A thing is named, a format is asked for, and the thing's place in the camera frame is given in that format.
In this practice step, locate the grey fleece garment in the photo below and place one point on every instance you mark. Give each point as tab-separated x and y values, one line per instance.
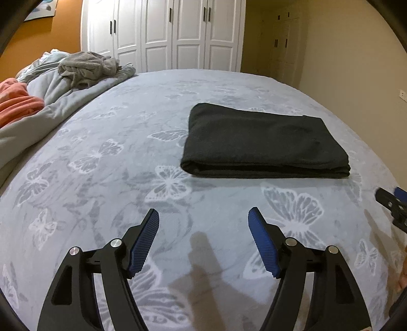
86	68

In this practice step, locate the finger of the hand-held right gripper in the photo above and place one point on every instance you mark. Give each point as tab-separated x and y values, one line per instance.
396	210
401	194

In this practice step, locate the grey quilt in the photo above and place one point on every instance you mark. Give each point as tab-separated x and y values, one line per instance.
60	95

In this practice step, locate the dark green towel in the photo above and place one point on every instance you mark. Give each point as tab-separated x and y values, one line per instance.
260	143

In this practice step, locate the light blue cloth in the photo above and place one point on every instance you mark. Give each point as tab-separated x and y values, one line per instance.
41	65

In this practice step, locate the orange blanket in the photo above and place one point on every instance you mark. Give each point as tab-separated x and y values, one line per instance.
19	101

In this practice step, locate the grey butterfly print blanket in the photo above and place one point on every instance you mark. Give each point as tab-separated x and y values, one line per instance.
111	191

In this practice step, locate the white wall outlet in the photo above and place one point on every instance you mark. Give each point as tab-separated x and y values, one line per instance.
403	95

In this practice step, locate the wall poster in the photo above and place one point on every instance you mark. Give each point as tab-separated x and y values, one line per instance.
44	6

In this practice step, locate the beige cabinet doors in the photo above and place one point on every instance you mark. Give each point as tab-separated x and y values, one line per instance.
283	47

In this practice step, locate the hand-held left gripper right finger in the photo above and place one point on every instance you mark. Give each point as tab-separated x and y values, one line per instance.
262	242

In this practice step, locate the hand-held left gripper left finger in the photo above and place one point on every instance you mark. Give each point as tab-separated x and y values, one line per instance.
143	245

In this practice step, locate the white panelled wardrobe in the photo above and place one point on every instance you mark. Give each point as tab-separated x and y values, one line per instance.
159	31

